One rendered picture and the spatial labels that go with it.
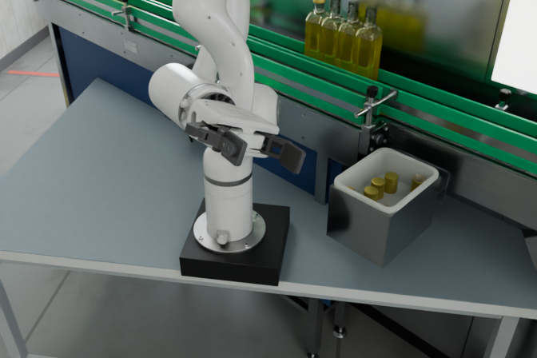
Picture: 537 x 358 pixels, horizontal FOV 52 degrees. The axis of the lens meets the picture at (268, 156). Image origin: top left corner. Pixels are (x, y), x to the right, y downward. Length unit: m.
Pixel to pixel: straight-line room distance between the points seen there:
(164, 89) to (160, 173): 0.96
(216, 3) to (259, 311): 1.64
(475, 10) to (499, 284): 0.68
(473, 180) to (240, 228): 0.59
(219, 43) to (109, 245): 0.81
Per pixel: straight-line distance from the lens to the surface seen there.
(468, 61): 1.55
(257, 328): 2.31
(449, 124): 1.44
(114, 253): 1.56
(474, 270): 1.55
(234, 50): 0.93
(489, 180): 1.43
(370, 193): 1.34
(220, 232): 1.41
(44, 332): 2.46
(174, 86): 0.86
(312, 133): 1.56
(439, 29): 1.56
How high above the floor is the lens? 1.78
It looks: 33 degrees down
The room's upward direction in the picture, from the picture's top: straight up
